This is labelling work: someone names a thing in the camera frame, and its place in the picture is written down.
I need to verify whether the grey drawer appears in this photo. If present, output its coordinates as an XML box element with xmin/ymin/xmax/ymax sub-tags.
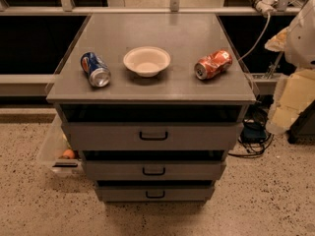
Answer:
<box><xmin>95</xmin><ymin>186</ymin><xmax>215</xmax><ymax>203</ymax></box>
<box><xmin>62</xmin><ymin>122</ymin><xmax>243</xmax><ymax>150</ymax></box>
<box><xmin>83</xmin><ymin>160</ymin><xmax>226</xmax><ymax>181</ymax></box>

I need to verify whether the metal window railing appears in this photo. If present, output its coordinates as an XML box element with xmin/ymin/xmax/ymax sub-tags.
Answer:
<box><xmin>0</xmin><ymin>0</ymin><xmax>315</xmax><ymax>17</ymax></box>

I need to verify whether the white paper bowl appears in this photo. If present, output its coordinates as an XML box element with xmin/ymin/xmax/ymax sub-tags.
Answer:
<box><xmin>123</xmin><ymin>46</ymin><xmax>170</xmax><ymax>78</ymax></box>

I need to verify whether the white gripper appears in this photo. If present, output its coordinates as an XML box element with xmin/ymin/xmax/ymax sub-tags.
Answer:
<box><xmin>265</xmin><ymin>0</ymin><xmax>315</xmax><ymax>135</ymax></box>

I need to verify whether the clear plastic storage bin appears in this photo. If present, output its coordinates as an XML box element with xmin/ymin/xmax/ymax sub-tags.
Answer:
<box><xmin>36</xmin><ymin>115</ymin><xmax>83</xmax><ymax>177</ymax></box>

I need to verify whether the grey top drawer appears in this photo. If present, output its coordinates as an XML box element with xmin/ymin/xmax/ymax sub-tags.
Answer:
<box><xmin>62</xmin><ymin>122</ymin><xmax>243</xmax><ymax>150</ymax></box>

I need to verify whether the grey bottom drawer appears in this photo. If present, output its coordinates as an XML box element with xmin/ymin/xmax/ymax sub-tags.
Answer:
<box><xmin>95</xmin><ymin>186</ymin><xmax>215</xmax><ymax>203</ymax></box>

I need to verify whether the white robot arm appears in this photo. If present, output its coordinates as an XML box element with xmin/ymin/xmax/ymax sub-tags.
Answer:
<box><xmin>265</xmin><ymin>0</ymin><xmax>315</xmax><ymax>144</ymax></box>

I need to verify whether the white power cable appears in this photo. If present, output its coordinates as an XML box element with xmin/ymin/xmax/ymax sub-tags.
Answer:
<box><xmin>237</xmin><ymin>11</ymin><xmax>272</xmax><ymax>63</ymax></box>

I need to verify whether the black cable bundle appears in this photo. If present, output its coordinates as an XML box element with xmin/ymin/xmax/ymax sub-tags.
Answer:
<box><xmin>227</xmin><ymin>106</ymin><xmax>275</xmax><ymax>159</ymax></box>

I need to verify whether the grey middle drawer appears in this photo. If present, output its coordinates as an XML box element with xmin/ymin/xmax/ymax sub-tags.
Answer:
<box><xmin>83</xmin><ymin>160</ymin><xmax>226</xmax><ymax>181</ymax></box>

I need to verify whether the white power strip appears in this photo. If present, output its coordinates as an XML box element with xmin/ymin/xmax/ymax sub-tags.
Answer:
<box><xmin>249</xmin><ymin>0</ymin><xmax>277</xmax><ymax>16</ymax></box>

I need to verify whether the orange fruit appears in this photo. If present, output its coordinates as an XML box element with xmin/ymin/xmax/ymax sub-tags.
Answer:
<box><xmin>62</xmin><ymin>149</ymin><xmax>76</xmax><ymax>159</ymax></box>

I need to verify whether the blue soda can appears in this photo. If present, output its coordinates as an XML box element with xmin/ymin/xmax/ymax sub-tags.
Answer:
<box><xmin>81</xmin><ymin>52</ymin><xmax>111</xmax><ymax>88</ymax></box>

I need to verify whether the crushed orange soda can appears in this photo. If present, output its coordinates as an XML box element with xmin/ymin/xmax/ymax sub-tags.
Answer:
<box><xmin>194</xmin><ymin>50</ymin><xmax>232</xmax><ymax>80</ymax></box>

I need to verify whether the grey drawer cabinet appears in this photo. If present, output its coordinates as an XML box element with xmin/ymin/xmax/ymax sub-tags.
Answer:
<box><xmin>45</xmin><ymin>13</ymin><xmax>257</xmax><ymax>205</ymax></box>

